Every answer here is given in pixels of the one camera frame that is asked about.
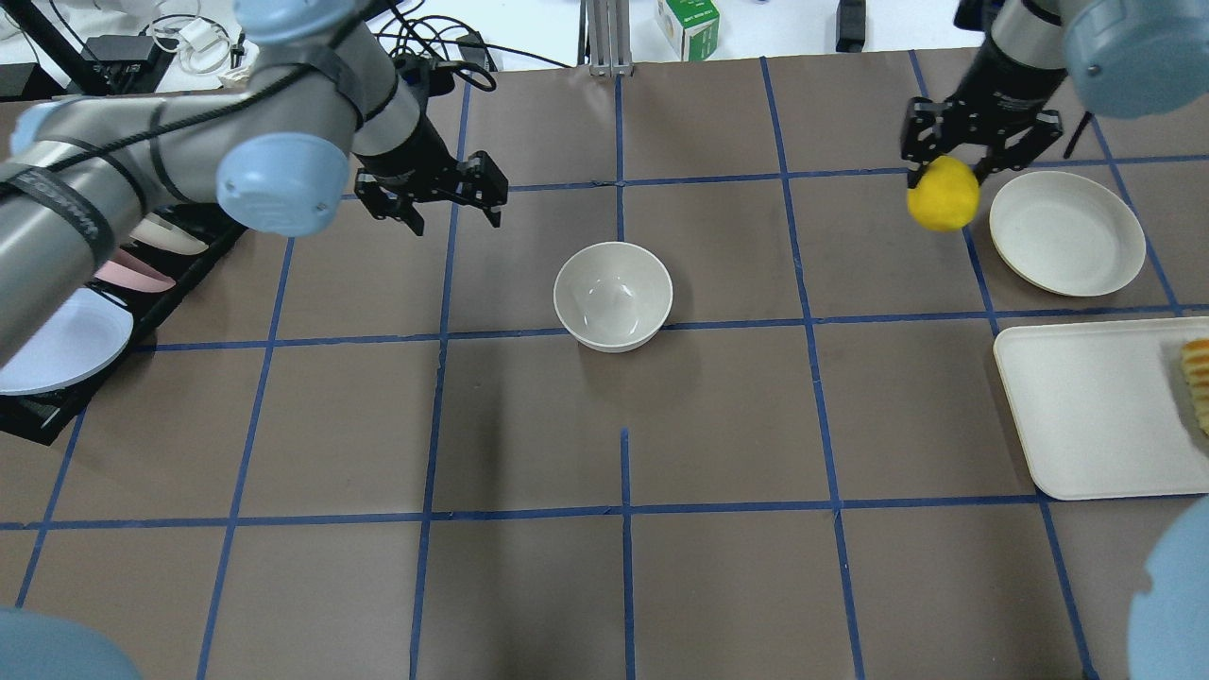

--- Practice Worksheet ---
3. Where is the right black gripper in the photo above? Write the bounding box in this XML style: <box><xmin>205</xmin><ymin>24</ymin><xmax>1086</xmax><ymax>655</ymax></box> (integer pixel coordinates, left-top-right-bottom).
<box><xmin>899</xmin><ymin>39</ymin><xmax>1064</xmax><ymax>190</ymax></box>

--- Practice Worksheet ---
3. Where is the white bowl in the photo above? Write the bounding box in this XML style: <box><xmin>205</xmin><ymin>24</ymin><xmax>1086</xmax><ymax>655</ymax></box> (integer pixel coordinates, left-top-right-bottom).
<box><xmin>553</xmin><ymin>241</ymin><xmax>673</xmax><ymax>353</ymax></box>

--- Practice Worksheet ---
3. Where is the black dish rack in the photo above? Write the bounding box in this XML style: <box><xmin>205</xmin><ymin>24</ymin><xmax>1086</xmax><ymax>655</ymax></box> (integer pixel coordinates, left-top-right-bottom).
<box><xmin>1</xmin><ymin>204</ymin><xmax>247</xmax><ymax>445</ymax></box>

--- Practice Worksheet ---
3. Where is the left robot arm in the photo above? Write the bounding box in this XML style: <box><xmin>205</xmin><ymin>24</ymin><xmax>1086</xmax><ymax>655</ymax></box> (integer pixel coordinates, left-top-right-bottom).
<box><xmin>2</xmin><ymin>1</ymin><xmax>508</xmax><ymax>361</ymax></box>

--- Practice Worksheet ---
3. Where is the green white box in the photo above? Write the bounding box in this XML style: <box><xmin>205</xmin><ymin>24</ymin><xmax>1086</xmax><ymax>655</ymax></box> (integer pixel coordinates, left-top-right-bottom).
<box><xmin>656</xmin><ymin>1</ymin><xmax>721</xmax><ymax>63</ymax></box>

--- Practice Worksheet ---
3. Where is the black power adapter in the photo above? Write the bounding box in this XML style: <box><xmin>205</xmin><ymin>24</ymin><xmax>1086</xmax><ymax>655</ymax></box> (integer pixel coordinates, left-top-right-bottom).
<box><xmin>834</xmin><ymin>0</ymin><xmax>868</xmax><ymax>53</ymax></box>

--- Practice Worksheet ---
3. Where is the blue plate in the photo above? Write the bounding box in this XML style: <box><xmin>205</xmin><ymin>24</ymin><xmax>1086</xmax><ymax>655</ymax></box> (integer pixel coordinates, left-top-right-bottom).
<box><xmin>1</xmin><ymin>287</ymin><xmax>134</xmax><ymax>397</ymax></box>

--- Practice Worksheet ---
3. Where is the white round plate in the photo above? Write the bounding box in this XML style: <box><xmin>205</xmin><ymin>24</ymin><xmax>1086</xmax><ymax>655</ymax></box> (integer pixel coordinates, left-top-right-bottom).
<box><xmin>989</xmin><ymin>171</ymin><xmax>1149</xmax><ymax>298</ymax></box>

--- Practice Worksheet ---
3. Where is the cream plate in rack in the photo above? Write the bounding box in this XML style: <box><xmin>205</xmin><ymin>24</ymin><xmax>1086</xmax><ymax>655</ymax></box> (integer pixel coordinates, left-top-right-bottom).
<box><xmin>128</xmin><ymin>212</ymin><xmax>209</xmax><ymax>257</ymax></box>

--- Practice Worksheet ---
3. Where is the white rectangular tray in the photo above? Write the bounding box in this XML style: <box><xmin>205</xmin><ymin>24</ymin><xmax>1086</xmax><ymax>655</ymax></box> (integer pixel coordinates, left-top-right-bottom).
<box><xmin>993</xmin><ymin>317</ymin><xmax>1208</xmax><ymax>501</ymax></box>

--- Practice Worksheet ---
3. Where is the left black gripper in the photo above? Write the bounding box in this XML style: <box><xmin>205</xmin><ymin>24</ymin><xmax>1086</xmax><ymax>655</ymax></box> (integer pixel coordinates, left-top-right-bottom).
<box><xmin>354</xmin><ymin>60</ymin><xmax>509</xmax><ymax>237</ymax></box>

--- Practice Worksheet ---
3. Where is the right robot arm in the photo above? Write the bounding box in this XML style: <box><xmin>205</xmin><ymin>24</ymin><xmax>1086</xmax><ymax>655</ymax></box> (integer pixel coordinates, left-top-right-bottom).
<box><xmin>899</xmin><ymin>1</ymin><xmax>1207</xmax><ymax>679</ymax></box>

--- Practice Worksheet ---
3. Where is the pink plate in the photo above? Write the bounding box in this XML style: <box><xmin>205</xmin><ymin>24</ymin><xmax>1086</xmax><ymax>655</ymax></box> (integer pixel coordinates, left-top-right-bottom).
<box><xmin>94</xmin><ymin>248</ymin><xmax>177</xmax><ymax>294</ymax></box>

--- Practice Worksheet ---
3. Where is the yellow lemon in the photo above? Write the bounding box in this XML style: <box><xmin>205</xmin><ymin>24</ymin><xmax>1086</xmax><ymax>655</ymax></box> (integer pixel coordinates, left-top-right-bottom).
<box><xmin>907</xmin><ymin>155</ymin><xmax>980</xmax><ymax>232</ymax></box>

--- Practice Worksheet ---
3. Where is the aluminium frame post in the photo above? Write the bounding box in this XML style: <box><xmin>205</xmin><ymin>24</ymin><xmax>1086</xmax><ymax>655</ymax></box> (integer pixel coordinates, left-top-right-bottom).
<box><xmin>579</xmin><ymin>1</ymin><xmax>634</xmax><ymax>77</ymax></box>

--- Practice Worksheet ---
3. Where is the sliced bread loaf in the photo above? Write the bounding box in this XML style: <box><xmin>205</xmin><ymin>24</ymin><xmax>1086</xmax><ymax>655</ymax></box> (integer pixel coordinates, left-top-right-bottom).
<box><xmin>1180</xmin><ymin>338</ymin><xmax>1209</xmax><ymax>436</ymax></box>

